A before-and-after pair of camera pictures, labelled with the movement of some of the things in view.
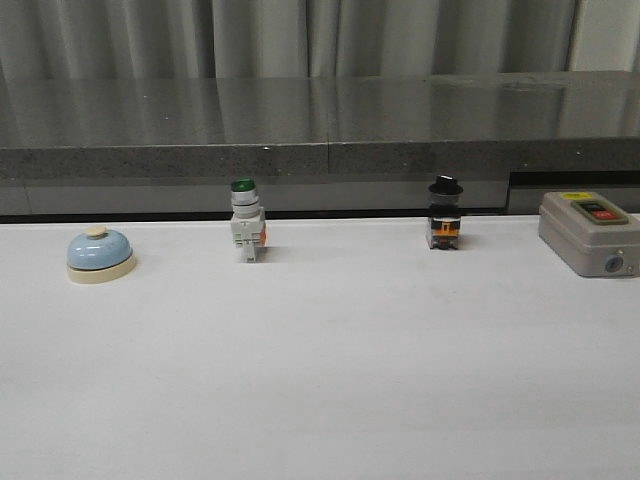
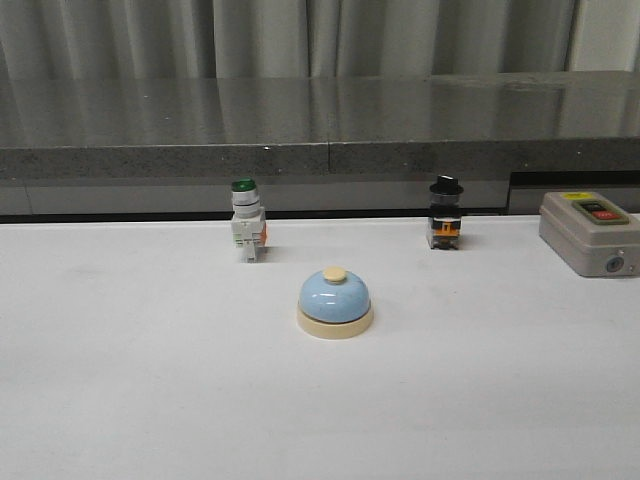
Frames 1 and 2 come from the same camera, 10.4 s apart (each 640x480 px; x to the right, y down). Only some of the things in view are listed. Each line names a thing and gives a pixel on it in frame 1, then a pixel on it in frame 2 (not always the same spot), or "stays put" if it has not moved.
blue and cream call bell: [100, 256] to [334, 304]
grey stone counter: [315, 144] stays put
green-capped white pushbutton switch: [247, 222] stays put
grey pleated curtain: [166, 39] stays put
